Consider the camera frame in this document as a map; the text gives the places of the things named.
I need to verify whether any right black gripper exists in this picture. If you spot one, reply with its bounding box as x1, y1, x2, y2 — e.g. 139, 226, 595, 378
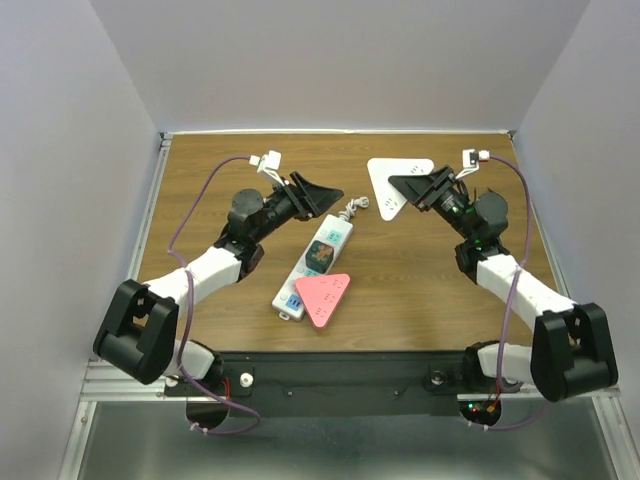
390, 165, 476, 242

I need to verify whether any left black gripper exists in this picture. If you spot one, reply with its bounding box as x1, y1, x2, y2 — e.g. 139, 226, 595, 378
252, 172, 342, 243

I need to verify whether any white triangular power socket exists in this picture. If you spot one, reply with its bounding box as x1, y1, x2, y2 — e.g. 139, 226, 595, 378
367, 158, 435, 221

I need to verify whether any white colourful power strip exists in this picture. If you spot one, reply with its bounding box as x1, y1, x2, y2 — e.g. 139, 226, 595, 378
271, 214, 353, 321

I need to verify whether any dark green cube adapter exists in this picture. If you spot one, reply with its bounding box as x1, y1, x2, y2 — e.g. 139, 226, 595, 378
305, 240, 334, 274

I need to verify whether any pink triangular power socket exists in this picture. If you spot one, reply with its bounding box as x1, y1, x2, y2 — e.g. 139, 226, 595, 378
295, 273, 351, 330

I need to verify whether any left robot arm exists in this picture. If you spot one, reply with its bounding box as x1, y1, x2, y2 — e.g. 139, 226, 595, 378
93, 172, 344, 394

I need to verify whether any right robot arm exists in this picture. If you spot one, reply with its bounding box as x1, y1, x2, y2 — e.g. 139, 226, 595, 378
389, 167, 619, 402

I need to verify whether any white coiled strip cord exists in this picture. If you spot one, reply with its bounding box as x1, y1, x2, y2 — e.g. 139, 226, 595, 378
337, 196, 372, 221

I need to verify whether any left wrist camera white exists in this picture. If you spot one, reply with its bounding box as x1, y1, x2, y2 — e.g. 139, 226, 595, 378
249, 150, 287, 188

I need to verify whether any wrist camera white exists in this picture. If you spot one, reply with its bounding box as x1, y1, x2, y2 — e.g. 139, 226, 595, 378
455, 149, 491, 180
249, 150, 287, 188

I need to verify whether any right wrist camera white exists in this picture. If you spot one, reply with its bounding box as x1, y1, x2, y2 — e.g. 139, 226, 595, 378
455, 149, 491, 180

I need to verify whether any back aluminium rail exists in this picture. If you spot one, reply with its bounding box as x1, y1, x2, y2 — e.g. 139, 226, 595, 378
159, 128, 516, 139

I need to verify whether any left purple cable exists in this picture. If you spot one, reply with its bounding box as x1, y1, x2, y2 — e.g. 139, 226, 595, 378
167, 156, 262, 437

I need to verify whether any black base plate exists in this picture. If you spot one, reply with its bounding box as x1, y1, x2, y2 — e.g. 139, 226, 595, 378
221, 350, 496, 418

